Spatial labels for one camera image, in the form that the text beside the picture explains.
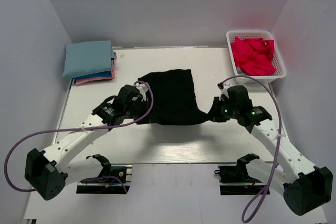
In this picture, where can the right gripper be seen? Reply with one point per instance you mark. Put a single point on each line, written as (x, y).
(214, 115)

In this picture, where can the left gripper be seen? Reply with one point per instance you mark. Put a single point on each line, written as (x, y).
(144, 103)

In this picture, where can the black t-shirt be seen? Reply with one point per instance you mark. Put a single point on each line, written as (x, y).
(174, 99)

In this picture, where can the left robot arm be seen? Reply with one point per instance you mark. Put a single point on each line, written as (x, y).
(49, 171)

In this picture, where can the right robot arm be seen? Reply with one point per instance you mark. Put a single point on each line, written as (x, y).
(303, 185)

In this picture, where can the red t-shirt in basket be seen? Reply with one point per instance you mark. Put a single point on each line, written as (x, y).
(254, 56)

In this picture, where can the pink folded t-shirt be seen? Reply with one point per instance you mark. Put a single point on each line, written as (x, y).
(82, 81)

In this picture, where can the white plastic basket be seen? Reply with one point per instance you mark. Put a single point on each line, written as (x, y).
(277, 61)

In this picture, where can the light blue folded t-shirt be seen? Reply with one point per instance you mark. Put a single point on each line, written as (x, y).
(88, 58)

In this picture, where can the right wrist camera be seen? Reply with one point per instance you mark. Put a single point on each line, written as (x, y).
(224, 91)

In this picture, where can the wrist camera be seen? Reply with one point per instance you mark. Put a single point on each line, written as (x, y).
(224, 91)
(142, 89)

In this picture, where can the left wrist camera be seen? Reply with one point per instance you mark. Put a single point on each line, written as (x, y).
(142, 89)

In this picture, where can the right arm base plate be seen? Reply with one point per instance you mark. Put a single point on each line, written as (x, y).
(232, 182)

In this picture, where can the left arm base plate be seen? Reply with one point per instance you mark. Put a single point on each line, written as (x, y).
(114, 180)

